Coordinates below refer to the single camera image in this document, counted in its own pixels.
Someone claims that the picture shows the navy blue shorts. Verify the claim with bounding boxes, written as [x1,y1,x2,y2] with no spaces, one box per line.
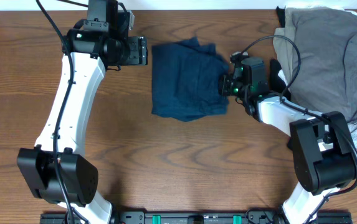
[151,37,229,122]

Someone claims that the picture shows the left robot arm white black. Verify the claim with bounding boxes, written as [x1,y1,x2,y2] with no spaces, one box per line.
[17,29,148,223]

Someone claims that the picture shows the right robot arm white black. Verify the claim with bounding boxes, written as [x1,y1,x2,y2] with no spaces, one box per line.
[219,55,357,223]

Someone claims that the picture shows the black white garment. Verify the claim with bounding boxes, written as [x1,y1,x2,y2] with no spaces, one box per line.
[269,58,287,93]

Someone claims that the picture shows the grey garment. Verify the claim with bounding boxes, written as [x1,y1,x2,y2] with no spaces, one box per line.
[290,8,357,122]

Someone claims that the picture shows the black mounting rail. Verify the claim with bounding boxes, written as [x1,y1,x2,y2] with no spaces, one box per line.
[39,210,353,224]

